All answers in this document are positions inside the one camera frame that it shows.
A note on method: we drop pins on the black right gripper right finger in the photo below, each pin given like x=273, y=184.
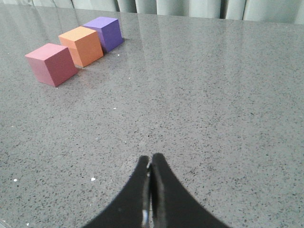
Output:
x=172, y=205

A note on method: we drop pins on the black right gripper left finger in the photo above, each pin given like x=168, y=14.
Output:
x=130, y=208

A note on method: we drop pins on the orange foam cube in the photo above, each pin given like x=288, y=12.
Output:
x=84, y=45

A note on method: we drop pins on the pink foam cube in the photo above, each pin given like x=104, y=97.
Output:
x=52, y=64

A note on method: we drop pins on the purple foam cube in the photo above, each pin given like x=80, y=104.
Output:
x=108, y=30

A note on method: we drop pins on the grey-green pleated curtain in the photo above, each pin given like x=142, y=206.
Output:
x=283, y=11

